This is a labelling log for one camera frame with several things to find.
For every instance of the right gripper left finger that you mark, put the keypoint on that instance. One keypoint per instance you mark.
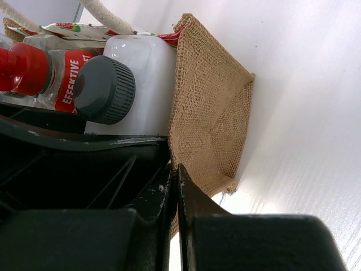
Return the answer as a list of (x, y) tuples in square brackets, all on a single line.
[(76, 201)]

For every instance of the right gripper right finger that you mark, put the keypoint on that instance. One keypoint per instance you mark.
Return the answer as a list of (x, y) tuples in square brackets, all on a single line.
[(214, 239)]

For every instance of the white bottle grey cap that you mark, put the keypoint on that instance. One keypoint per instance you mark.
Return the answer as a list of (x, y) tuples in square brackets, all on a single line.
[(128, 90)]

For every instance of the red liquid bottle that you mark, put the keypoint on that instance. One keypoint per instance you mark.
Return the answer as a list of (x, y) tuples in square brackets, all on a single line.
[(44, 78)]

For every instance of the burlap watermelon canvas bag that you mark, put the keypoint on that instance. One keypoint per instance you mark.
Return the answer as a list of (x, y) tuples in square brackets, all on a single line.
[(211, 102)]

